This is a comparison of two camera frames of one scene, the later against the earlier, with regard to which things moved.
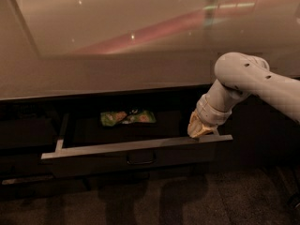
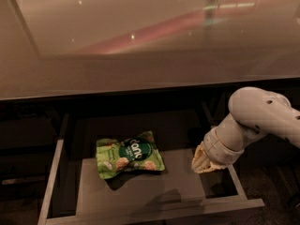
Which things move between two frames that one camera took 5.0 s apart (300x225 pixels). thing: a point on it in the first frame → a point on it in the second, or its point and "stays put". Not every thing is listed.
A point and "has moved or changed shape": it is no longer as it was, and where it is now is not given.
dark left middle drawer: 25,163 stays put
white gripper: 208,113 → 213,151
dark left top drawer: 27,133 stays put
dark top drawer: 113,143 has moved or changed shape
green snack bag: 110,118 → 135,153
